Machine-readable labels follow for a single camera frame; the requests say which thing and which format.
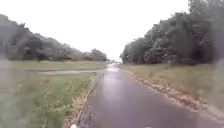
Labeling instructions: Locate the wet grey paved path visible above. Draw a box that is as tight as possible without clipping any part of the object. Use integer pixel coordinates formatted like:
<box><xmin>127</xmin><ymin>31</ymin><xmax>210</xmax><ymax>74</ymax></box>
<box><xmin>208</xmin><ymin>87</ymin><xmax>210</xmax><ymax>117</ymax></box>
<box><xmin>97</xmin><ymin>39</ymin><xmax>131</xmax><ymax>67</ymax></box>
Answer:
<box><xmin>71</xmin><ymin>63</ymin><xmax>224</xmax><ymax>128</ymax></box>

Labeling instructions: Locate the narrow grey side path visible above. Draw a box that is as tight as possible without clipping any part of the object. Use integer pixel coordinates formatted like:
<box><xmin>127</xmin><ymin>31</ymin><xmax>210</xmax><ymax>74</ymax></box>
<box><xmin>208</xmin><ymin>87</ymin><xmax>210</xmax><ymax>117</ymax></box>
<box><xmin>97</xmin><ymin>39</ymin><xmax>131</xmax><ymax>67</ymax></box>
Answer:
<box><xmin>24</xmin><ymin>68</ymin><xmax>107</xmax><ymax>76</ymax></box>

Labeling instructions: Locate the dense wood of trees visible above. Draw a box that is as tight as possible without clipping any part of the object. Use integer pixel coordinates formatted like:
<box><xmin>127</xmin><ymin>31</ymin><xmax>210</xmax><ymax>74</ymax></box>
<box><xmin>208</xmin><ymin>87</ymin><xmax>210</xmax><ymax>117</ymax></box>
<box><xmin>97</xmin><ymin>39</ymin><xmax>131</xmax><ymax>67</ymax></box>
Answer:
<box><xmin>120</xmin><ymin>0</ymin><xmax>224</xmax><ymax>66</ymax></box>

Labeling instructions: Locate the grass verge with leaves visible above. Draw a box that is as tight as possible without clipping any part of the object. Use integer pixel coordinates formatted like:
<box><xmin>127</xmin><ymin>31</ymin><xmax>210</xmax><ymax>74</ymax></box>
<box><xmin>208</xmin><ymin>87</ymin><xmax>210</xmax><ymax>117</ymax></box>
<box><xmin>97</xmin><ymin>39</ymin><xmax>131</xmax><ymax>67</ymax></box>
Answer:
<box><xmin>118</xmin><ymin>62</ymin><xmax>224</xmax><ymax>118</ymax></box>

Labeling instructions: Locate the row of dark trees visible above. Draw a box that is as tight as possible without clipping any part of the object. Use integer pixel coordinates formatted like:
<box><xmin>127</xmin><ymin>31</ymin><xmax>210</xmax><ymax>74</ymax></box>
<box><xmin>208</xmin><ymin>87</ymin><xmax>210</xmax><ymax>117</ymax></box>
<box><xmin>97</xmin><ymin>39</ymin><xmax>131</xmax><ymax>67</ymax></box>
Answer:
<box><xmin>0</xmin><ymin>13</ymin><xmax>109</xmax><ymax>62</ymax></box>

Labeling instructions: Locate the green grass field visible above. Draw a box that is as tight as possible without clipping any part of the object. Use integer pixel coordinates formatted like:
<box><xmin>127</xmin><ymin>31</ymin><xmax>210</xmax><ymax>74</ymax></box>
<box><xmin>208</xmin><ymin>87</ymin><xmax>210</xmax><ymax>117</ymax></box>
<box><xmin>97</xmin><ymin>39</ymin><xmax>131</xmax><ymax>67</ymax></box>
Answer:
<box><xmin>0</xmin><ymin>59</ymin><xmax>111</xmax><ymax>128</ymax></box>

